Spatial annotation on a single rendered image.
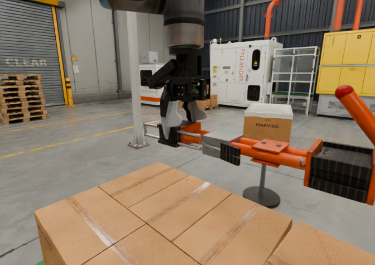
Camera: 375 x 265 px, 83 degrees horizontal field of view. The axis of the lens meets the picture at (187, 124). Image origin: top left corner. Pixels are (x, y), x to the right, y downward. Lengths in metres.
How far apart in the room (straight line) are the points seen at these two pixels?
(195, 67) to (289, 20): 11.11
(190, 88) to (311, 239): 0.50
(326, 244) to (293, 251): 0.10
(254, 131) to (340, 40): 5.99
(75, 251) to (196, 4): 1.16
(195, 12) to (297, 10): 11.09
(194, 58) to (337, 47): 7.32
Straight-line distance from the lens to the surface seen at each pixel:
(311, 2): 11.45
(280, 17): 11.66
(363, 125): 0.38
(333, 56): 7.70
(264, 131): 2.02
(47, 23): 10.46
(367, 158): 0.42
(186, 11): 0.48
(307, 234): 0.71
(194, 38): 0.48
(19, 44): 10.08
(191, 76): 0.47
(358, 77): 7.65
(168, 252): 1.17
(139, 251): 1.19
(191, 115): 0.56
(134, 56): 3.93
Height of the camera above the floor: 1.37
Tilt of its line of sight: 14 degrees down
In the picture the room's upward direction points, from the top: straight up
